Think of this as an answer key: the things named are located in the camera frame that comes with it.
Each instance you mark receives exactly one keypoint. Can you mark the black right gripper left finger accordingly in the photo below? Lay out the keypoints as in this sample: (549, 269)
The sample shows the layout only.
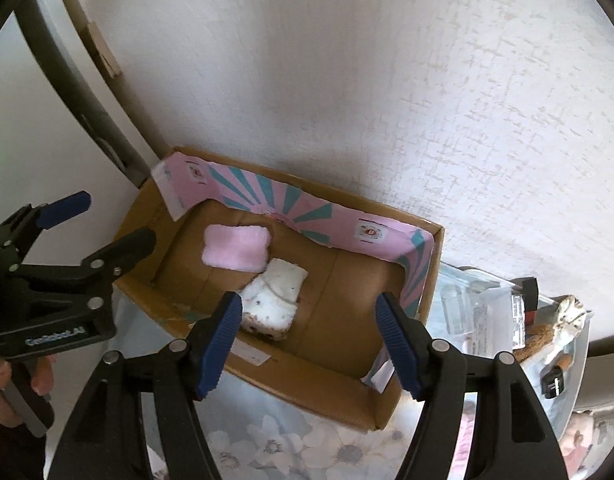
(104, 437)

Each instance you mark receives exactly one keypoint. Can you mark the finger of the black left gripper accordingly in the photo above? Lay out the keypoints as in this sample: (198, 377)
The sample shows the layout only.
(111, 261)
(21, 230)

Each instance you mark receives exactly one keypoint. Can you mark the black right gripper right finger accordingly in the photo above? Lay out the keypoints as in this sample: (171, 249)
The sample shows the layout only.
(437, 384)

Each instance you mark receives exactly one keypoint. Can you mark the brown white plush toy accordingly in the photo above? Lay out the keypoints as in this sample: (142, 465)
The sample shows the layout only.
(554, 328)

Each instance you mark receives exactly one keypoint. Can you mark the person's left hand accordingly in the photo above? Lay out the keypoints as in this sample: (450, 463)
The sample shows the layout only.
(24, 394)

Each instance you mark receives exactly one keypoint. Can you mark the small black capped orange bottle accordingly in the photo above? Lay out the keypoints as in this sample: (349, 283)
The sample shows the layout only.
(552, 381)

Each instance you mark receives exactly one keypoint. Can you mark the pink teal sunburst paper liner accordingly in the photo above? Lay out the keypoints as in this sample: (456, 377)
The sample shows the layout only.
(327, 216)

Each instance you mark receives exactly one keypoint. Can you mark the brown cardboard box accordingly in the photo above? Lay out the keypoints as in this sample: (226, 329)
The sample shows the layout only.
(332, 362)

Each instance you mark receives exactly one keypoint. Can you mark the dark grey curved pole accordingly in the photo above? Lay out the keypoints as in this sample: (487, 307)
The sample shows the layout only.
(59, 51)

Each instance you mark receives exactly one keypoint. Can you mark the wooden wall trim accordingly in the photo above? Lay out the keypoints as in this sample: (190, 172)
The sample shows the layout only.
(93, 40)

